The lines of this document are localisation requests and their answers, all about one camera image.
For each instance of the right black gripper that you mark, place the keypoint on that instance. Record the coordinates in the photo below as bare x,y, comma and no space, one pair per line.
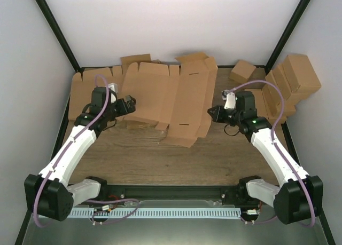
218,117

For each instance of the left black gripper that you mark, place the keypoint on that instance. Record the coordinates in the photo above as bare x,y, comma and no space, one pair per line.
132,107

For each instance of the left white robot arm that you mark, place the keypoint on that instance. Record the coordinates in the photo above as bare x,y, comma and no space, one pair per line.
49,193

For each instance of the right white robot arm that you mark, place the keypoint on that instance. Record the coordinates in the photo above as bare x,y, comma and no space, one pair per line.
298,196

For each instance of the folded box on table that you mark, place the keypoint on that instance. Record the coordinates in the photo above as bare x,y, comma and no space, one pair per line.
259,102

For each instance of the small folded cardboard box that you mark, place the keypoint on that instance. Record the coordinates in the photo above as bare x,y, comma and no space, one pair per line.
242,71

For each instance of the large folded cardboard box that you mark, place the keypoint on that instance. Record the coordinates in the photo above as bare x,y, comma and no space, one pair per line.
301,76

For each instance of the row of folded boxes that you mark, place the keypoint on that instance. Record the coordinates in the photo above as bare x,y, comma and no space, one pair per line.
273,101

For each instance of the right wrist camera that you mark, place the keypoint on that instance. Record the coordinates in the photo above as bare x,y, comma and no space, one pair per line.
229,98

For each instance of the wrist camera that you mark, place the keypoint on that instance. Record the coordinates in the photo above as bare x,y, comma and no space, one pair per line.
229,98
113,87

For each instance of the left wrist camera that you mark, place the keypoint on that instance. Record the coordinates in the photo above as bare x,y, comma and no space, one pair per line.
113,87

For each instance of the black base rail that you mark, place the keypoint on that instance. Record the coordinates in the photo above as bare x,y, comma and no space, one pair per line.
224,194

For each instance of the light blue slotted cable duct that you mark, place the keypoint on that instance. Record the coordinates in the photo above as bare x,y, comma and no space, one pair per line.
154,213

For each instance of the left black frame post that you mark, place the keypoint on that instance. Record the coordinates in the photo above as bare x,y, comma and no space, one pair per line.
47,13

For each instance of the black frame post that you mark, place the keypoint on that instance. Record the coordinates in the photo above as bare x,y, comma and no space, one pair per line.
293,21
47,13

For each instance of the right black frame post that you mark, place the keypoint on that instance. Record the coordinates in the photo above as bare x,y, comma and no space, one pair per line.
293,21

